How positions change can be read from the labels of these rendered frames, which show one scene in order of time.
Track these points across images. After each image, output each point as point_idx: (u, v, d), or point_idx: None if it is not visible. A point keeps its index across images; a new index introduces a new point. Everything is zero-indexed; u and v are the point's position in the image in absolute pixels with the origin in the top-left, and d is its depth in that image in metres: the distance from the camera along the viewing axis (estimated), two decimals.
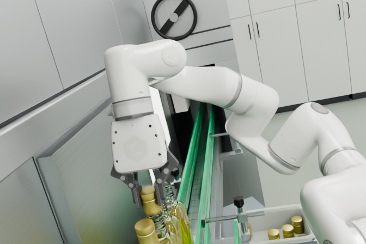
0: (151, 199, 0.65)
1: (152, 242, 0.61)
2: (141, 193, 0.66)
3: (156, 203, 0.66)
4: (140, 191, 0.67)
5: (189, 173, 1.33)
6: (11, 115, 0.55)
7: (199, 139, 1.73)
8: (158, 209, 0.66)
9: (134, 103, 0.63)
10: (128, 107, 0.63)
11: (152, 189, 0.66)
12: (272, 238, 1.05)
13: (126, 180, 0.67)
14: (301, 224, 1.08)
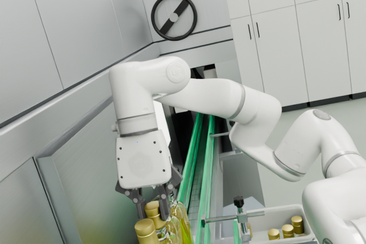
0: (155, 214, 0.66)
1: (152, 242, 0.61)
2: (145, 208, 0.67)
3: (160, 219, 0.67)
4: (144, 206, 0.68)
5: (189, 173, 1.33)
6: (11, 115, 0.55)
7: (199, 139, 1.73)
8: (163, 224, 0.67)
9: (139, 120, 0.64)
10: (133, 124, 0.64)
11: (157, 204, 0.67)
12: (272, 238, 1.05)
13: (130, 195, 0.67)
14: (301, 224, 1.08)
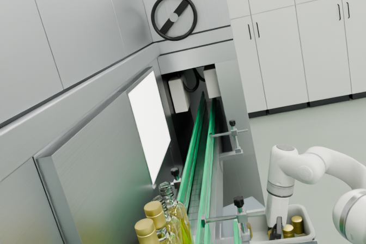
0: (155, 214, 0.66)
1: (152, 242, 0.61)
2: (145, 208, 0.67)
3: (160, 219, 0.67)
4: (144, 206, 0.68)
5: (189, 173, 1.33)
6: (11, 115, 0.55)
7: (199, 139, 1.73)
8: (163, 224, 0.67)
9: (268, 184, 1.00)
10: (267, 184, 1.01)
11: (157, 204, 0.67)
12: None
13: None
14: (301, 224, 1.08)
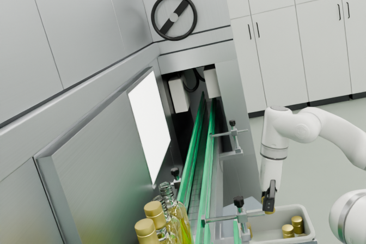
0: (155, 214, 0.66)
1: (152, 242, 0.61)
2: (145, 208, 0.67)
3: (160, 219, 0.67)
4: (144, 206, 0.68)
5: (189, 173, 1.33)
6: (11, 115, 0.55)
7: (199, 139, 1.73)
8: (163, 224, 0.67)
9: (262, 147, 0.97)
10: (260, 147, 0.98)
11: (157, 204, 0.67)
12: None
13: None
14: (301, 224, 1.08)
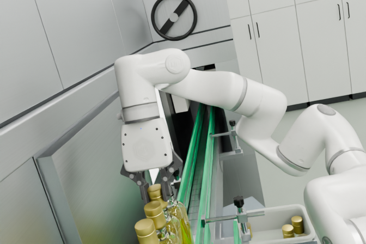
0: (155, 214, 0.66)
1: (152, 242, 0.61)
2: (145, 208, 0.67)
3: (160, 219, 0.67)
4: (144, 206, 0.68)
5: (189, 173, 1.33)
6: (11, 115, 0.55)
7: (199, 139, 1.73)
8: (163, 224, 0.67)
9: (142, 108, 0.69)
10: (137, 112, 0.69)
11: (157, 204, 0.67)
12: (162, 193, 0.72)
13: (134, 178, 0.73)
14: (301, 224, 1.08)
